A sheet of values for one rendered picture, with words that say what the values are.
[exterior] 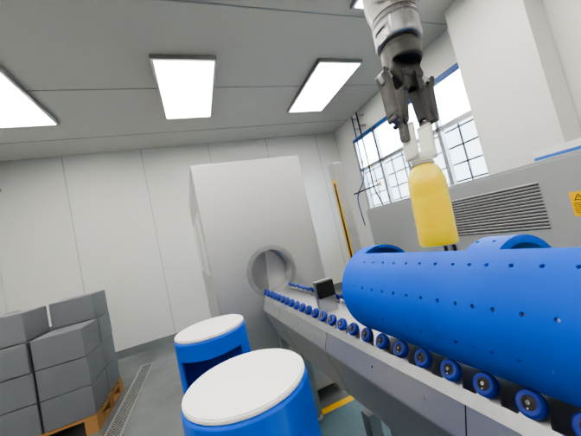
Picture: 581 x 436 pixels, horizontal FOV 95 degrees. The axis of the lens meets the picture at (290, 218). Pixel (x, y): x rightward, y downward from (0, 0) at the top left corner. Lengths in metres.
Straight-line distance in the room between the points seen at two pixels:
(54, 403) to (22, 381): 0.32
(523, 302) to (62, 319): 3.68
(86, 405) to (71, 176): 3.50
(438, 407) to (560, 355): 0.34
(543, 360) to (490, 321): 0.08
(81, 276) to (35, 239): 0.86
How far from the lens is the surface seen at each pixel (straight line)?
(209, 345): 1.11
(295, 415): 0.64
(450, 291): 0.63
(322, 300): 1.36
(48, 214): 5.61
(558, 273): 0.56
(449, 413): 0.80
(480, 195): 2.50
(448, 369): 0.76
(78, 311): 3.70
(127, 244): 5.23
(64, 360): 3.37
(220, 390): 0.70
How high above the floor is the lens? 1.33
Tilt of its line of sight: 4 degrees up
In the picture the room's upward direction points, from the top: 13 degrees counter-clockwise
